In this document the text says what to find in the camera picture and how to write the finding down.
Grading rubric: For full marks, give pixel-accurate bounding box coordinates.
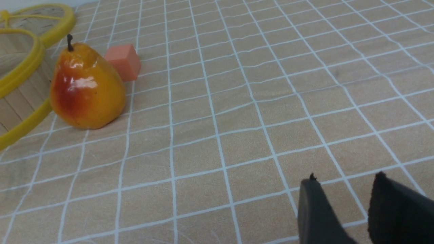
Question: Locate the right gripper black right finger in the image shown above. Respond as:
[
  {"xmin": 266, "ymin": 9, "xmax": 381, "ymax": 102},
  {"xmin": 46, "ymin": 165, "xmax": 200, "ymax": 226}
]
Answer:
[{"xmin": 368, "ymin": 171, "xmax": 434, "ymax": 244}]

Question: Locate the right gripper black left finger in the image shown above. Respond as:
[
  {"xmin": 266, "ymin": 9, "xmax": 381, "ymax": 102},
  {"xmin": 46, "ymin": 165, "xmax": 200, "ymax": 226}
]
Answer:
[{"xmin": 297, "ymin": 173, "xmax": 356, "ymax": 244}]

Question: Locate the bamboo steamer tray yellow rim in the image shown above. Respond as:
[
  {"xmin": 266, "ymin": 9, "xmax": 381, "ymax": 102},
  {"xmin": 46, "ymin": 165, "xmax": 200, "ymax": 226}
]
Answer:
[{"xmin": 0, "ymin": 28, "xmax": 54, "ymax": 150}]

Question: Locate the bamboo steamer lid yellow rim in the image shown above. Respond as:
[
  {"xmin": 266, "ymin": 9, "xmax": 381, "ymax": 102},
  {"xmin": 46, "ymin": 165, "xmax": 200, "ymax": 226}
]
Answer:
[{"xmin": 1, "ymin": 3, "xmax": 76, "ymax": 48}]

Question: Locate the checkered beige tablecloth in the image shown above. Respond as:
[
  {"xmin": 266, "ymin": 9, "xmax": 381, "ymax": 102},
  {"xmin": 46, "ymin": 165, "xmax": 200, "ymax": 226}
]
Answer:
[{"xmin": 1, "ymin": 0, "xmax": 434, "ymax": 244}]

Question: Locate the orange foam cube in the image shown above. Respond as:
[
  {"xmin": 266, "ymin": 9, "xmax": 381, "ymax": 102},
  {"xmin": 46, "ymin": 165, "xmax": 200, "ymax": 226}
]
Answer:
[{"xmin": 104, "ymin": 44, "xmax": 141, "ymax": 82}]

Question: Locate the orange toy pear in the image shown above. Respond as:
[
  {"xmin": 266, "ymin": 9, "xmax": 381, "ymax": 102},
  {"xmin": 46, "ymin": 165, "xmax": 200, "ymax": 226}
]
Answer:
[{"xmin": 50, "ymin": 34, "xmax": 127, "ymax": 129}]

